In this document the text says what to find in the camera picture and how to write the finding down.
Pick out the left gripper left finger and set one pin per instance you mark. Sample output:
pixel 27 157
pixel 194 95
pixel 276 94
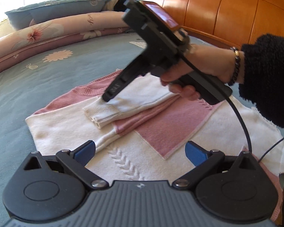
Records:
pixel 74 163

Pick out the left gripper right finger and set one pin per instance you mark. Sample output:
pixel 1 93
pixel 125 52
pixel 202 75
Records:
pixel 206 163

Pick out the pink and white knit sweater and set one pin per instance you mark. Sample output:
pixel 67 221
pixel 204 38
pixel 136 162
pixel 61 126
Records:
pixel 141 134

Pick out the orange wooden headboard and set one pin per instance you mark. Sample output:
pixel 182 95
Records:
pixel 227 22

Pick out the blue floral bed sheet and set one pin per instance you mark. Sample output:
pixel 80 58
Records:
pixel 35 82

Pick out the right black fuzzy sleeve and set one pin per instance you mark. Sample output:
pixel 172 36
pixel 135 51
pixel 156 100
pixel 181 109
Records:
pixel 264 77

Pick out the pink floral folded quilt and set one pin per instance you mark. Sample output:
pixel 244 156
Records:
pixel 22 44

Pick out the blue pillow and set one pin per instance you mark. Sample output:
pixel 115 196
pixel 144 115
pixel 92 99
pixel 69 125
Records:
pixel 45 11

